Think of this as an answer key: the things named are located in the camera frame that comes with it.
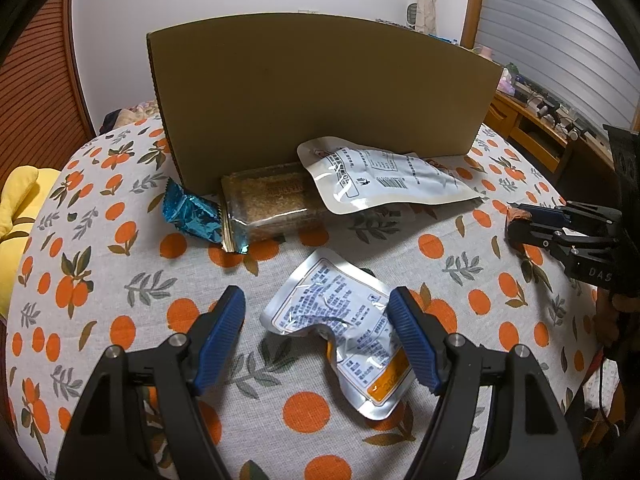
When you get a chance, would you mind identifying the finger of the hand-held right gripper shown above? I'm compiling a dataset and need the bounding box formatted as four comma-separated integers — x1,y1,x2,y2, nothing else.
515,201,623,233
506,220,621,272

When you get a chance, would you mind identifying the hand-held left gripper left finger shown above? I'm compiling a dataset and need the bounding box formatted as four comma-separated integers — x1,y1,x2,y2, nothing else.
55,285,247,480

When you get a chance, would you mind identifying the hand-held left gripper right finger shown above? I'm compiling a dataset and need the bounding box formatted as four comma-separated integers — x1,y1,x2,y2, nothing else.
386,286,583,480

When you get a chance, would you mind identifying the silver snack pouch blue front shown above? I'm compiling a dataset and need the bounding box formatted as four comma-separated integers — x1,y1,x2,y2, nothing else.
260,247,415,421

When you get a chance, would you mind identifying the teal foil snack wrapper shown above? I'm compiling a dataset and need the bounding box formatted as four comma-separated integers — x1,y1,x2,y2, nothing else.
161,180,222,245

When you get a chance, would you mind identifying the clear pack of brown bars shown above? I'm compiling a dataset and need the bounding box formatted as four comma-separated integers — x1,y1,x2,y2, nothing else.
219,162,416,256

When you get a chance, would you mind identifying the brown cardboard box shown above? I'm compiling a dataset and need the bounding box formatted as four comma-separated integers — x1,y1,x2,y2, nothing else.
146,12,503,196

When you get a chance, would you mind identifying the person's right hand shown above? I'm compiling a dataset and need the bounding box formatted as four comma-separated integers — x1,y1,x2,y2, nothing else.
595,292,623,348

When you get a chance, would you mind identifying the wooden cabinet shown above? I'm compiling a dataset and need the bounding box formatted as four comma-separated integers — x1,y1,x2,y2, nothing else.
482,87,616,196

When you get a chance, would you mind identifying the orange fruit print cloth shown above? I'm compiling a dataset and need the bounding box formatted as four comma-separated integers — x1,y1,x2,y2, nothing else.
0,120,626,480

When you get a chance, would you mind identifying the grey window blind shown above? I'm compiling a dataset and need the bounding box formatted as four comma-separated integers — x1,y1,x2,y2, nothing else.
472,0,640,131

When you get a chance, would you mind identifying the yellow plush toy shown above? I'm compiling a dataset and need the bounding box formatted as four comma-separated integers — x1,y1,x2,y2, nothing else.
0,167,61,318

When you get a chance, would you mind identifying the floral blanket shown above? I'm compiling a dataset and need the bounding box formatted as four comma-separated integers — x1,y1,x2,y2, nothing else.
100,100,161,136

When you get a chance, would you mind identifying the wooden louvered wardrobe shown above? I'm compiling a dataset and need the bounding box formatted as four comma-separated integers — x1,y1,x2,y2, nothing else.
0,0,98,176

